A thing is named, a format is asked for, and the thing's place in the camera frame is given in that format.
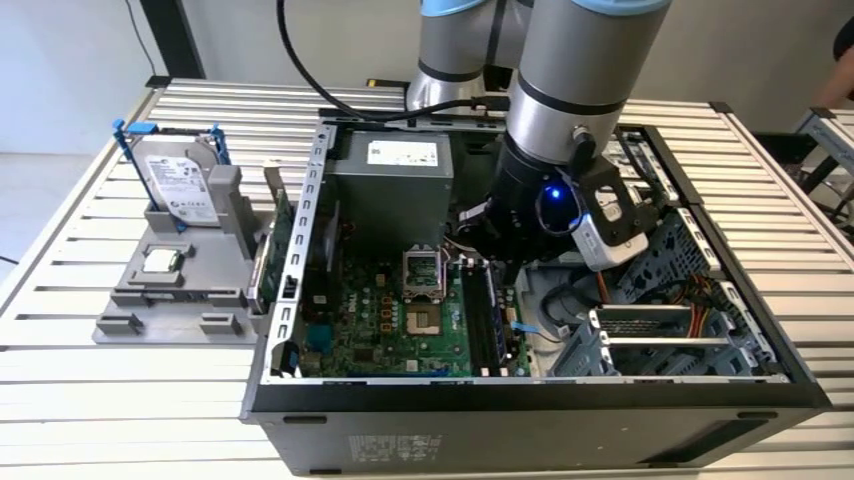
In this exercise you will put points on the blue expansion slot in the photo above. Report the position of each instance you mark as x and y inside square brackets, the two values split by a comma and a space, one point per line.
[400, 374]

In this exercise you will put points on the grey power supply unit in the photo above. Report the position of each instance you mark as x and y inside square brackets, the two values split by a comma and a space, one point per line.
[387, 200]

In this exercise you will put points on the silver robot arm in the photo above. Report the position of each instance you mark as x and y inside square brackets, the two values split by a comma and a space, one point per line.
[567, 75]

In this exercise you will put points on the aluminium slat side table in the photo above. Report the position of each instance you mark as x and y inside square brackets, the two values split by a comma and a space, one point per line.
[827, 127]

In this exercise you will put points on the black upright post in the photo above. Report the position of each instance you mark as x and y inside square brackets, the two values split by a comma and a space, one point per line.
[175, 40]

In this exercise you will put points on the black open PC case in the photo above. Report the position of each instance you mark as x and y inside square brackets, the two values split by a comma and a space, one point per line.
[467, 440]

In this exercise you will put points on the CPU socket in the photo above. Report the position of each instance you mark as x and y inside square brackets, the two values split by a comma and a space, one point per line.
[423, 322]

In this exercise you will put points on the yellow tipped black plug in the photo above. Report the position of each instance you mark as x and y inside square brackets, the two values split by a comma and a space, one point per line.
[371, 82]

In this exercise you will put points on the hard disk in blue carrier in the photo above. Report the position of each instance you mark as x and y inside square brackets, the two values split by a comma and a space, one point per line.
[180, 175]

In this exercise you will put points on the green graphics card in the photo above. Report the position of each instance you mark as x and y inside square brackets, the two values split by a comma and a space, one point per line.
[279, 240]

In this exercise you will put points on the black RAM slot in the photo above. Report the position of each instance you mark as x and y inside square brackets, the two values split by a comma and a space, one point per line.
[486, 330]
[474, 320]
[481, 325]

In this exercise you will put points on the silver CPU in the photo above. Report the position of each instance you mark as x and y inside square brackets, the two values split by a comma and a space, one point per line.
[160, 261]

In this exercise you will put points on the perforated metal disk bay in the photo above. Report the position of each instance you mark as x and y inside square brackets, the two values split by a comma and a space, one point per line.
[667, 325]

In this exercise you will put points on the person in dark shirt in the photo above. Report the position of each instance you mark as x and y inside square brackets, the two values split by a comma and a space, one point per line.
[837, 85]

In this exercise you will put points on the green motherboard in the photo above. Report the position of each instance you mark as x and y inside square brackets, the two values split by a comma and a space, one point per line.
[360, 320]

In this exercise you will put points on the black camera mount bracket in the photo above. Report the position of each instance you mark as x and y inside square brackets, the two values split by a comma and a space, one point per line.
[610, 177]

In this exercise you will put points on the grey parts rack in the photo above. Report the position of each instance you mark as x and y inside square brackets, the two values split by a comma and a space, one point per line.
[214, 255]

